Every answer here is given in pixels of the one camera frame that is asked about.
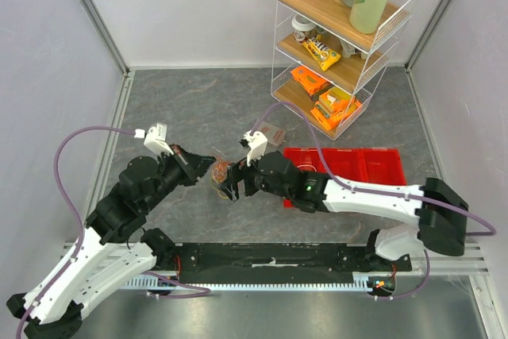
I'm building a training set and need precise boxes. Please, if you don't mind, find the grey slotted cable duct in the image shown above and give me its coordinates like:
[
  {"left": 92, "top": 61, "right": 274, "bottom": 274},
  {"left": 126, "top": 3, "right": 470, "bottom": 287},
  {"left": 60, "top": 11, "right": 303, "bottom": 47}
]
[{"left": 120, "top": 275, "right": 372, "bottom": 292}]

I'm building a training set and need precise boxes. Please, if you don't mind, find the white object on shelf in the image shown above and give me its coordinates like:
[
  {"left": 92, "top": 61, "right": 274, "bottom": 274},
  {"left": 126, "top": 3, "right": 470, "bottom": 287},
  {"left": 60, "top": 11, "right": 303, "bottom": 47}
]
[{"left": 340, "top": 39, "right": 368, "bottom": 60}]

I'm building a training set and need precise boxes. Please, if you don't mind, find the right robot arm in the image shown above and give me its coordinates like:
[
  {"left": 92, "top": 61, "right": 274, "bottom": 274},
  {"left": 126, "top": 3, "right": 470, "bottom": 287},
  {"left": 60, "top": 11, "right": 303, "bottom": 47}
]
[{"left": 219, "top": 152, "right": 468, "bottom": 271}]

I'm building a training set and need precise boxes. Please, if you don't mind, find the red three-compartment bin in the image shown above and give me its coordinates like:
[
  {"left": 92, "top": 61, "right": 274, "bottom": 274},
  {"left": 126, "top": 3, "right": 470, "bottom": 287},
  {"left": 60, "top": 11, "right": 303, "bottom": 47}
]
[{"left": 283, "top": 147, "right": 406, "bottom": 186}]

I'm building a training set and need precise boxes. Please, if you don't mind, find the white lidded cup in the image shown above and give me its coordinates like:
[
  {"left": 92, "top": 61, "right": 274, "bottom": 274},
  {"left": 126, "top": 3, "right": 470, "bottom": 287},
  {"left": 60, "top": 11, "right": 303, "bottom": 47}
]
[{"left": 291, "top": 14, "right": 317, "bottom": 43}]

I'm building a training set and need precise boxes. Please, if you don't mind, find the white wire wooden shelf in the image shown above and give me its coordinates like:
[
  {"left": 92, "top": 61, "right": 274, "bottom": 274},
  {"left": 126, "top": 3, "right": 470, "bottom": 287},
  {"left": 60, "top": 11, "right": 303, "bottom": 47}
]
[{"left": 271, "top": 0, "right": 418, "bottom": 140}]

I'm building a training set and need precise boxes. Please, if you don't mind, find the yellow candy bag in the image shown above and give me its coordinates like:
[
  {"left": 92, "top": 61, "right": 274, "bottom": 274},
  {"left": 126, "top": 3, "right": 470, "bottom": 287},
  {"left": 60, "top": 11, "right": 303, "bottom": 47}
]
[{"left": 301, "top": 37, "right": 341, "bottom": 71}]

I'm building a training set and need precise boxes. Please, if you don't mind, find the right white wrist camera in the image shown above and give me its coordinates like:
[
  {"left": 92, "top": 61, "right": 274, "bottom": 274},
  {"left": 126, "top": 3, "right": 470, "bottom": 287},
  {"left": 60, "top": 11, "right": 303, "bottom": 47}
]
[{"left": 241, "top": 131, "right": 267, "bottom": 167}]

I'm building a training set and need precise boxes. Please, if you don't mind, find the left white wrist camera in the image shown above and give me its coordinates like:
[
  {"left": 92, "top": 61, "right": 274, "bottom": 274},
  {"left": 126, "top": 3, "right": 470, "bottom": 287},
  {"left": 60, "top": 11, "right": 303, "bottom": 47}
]
[{"left": 134, "top": 122, "right": 174, "bottom": 156}]

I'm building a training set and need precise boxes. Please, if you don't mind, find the orange snack pack upper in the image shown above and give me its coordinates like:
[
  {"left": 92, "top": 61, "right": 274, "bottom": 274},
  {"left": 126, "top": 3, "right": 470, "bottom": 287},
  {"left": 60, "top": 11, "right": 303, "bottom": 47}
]
[{"left": 291, "top": 66, "right": 329, "bottom": 98}]

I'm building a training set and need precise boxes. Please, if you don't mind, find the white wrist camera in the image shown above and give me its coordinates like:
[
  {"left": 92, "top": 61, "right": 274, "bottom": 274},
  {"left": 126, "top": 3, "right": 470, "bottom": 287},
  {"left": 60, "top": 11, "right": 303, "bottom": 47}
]
[
  {"left": 241, "top": 131, "right": 267, "bottom": 167},
  {"left": 134, "top": 122, "right": 174, "bottom": 156}
]

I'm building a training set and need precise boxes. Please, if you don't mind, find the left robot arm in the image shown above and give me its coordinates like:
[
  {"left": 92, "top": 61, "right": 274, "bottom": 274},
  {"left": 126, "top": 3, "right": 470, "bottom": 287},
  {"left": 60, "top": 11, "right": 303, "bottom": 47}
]
[{"left": 6, "top": 144, "right": 215, "bottom": 338}]

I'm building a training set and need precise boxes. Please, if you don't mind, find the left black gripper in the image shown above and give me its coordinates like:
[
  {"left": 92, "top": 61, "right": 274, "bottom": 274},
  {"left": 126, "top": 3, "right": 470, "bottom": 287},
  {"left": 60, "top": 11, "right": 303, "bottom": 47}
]
[{"left": 143, "top": 141, "right": 217, "bottom": 211}]

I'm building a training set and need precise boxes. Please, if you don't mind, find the orange snack box stack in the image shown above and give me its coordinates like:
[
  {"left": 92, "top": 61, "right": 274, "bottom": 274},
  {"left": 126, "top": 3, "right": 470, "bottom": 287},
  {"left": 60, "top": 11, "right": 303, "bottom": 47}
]
[{"left": 310, "top": 87, "right": 361, "bottom": 130}]

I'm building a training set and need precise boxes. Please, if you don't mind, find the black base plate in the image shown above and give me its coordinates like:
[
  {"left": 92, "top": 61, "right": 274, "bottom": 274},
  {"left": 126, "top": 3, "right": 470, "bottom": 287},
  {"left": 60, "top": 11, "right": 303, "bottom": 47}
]
[{"left": 174, "top": 243, "right": 412, "bottom": 284}]

